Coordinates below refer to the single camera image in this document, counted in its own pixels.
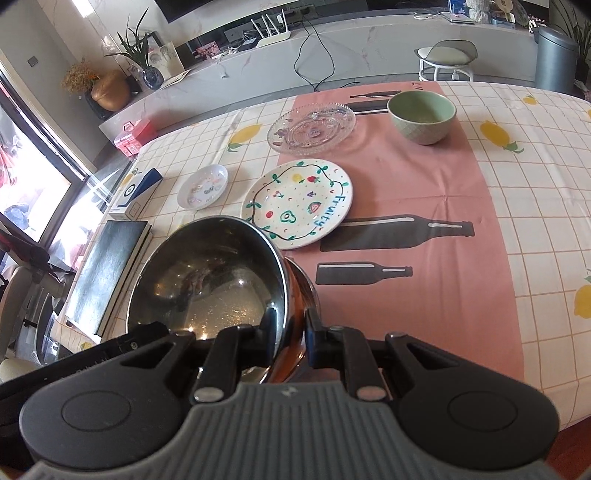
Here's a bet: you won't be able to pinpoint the yellow envelope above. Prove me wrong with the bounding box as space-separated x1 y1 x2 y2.
161 69 191 88

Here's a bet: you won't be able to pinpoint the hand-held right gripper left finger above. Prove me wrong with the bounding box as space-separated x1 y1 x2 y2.
117 308 280 404

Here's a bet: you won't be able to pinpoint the fruit pattern white plate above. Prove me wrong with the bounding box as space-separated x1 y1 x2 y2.
241 159 354 250

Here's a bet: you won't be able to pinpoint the black book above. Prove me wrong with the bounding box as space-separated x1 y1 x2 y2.
65 220 153 337

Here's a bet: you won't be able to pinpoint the dried yellow flowers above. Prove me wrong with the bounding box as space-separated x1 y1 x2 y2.
61 59 100 93

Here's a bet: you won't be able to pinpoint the white marble tv console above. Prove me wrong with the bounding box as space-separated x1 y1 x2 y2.
99 9 541 134

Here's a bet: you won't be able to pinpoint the teddy bear in knitted basket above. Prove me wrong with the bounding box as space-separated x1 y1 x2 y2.
464 0 491 25

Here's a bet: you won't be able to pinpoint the black television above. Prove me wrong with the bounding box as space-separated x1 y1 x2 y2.
154 0 370 24

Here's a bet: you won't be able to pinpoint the green ceramic bowl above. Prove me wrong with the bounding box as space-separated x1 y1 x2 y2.
387 90 458 146

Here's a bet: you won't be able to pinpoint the portrait picture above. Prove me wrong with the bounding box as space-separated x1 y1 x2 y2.
147 41 181 77

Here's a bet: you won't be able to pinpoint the small white sticker saucer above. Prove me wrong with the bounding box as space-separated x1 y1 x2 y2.
177 164 229 209

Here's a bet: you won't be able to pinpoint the blue and white box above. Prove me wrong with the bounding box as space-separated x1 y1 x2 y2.
109 168 163 220

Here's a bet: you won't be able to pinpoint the white round stool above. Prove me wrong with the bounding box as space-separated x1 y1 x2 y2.
418 40 476 83

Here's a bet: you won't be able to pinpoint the plant in blue vase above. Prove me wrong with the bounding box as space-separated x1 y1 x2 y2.
105 9 162 89

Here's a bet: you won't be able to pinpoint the white chair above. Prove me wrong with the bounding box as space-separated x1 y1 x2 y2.
0 267 47 365

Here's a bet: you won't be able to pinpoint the pink bottle print mat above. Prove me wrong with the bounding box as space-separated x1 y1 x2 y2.
277 80 525 384

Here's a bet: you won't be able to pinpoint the white router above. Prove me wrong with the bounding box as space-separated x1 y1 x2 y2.
252 14 294 48

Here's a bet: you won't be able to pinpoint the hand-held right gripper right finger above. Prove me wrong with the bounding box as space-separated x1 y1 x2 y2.
302 307 463 402

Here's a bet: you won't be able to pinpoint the floral plate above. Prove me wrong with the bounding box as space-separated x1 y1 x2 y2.
268 102 356 155

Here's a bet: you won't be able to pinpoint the lemon print checked tablecloth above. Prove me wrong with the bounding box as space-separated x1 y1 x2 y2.
51 80 591 435

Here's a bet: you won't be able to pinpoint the gold round vase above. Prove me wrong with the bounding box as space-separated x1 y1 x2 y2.
91 70 131 112

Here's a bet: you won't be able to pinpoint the grey metal trash can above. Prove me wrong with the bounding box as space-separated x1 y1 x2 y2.
534 27 579 90

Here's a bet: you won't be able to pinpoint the pink storage box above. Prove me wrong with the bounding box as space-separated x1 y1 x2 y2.
115 118 160 155

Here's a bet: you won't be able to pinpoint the potted long leaf plant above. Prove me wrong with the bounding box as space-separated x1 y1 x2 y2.
551 0 591 51

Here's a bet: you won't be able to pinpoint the black cable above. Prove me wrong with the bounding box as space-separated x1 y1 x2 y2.
294 21 358 93

